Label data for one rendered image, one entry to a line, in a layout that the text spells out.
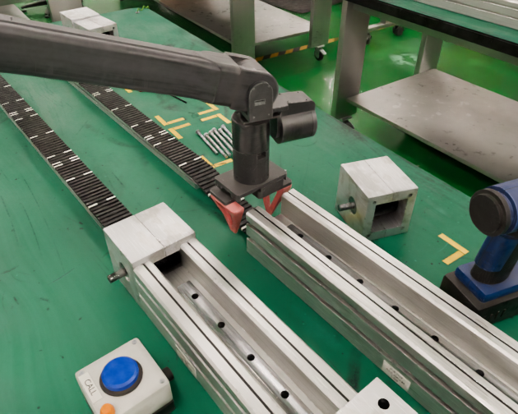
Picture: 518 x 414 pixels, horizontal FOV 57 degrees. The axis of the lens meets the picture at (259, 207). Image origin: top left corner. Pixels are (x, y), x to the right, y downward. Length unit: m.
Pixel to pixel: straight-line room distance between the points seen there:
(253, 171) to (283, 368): 0.30
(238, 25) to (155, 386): 2.77
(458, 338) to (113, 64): 0.53
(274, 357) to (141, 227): 0.27
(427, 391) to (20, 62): 0.59
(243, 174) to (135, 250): 0.20
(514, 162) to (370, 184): 1.55
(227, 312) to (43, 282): 0.31
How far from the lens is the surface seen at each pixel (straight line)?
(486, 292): 0.70
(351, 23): 2.43
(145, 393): 0.57
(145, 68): 0.61
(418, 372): 0.61
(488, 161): 2.24
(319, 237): 0.73
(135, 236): 0.69
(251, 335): 0.61
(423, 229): 0.87
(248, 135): 0.69
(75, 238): 0.86
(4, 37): 0.58
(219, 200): 0.75
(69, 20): 1.65
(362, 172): 0.81
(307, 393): 0.57
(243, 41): 3.22
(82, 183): 0.93
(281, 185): 0.77
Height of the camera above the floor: 1.32
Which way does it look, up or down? 39 degrees down
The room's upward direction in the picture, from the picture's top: straight up
